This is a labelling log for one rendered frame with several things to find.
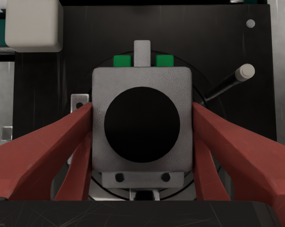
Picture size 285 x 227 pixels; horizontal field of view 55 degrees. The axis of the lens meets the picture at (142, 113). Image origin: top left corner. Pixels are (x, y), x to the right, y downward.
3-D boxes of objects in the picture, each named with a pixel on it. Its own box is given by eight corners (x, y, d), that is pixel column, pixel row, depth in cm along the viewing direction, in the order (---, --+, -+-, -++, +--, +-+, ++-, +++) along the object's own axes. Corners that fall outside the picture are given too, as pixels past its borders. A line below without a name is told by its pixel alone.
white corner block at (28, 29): (68, 58, 27) (55, 44, 23) (23, 58, 27) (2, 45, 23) (69, 13, 28) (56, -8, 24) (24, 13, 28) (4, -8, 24)
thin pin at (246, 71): (214, 100, 23) (255, 78, 14) (204, 100, 23) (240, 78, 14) (214, 90, 23) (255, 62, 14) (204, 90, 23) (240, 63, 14)
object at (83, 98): (92, 120, 23) (89, 118, 21) (74, 120, 23) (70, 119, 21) (92, 96, 23) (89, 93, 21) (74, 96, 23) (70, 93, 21)
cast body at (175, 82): (177, 179, 17) (200, 208, 10) (108, 179, 17) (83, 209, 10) (175, 50, 18) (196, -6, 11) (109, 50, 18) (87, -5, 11)
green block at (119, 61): (133, 86, 23) (131, 72, 18) (119, 86, 23) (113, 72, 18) (133, 72, 23) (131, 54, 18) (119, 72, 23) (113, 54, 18)
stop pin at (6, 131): (30, 140, 29) (12, 140, 25) (19, 140, 29) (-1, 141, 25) (31, 127, 29) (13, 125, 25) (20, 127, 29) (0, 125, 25)
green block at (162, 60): (167, 86, 23) (174, 71, 18) (153, 86, 23) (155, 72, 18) (167, 72, 23) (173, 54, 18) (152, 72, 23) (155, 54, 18)
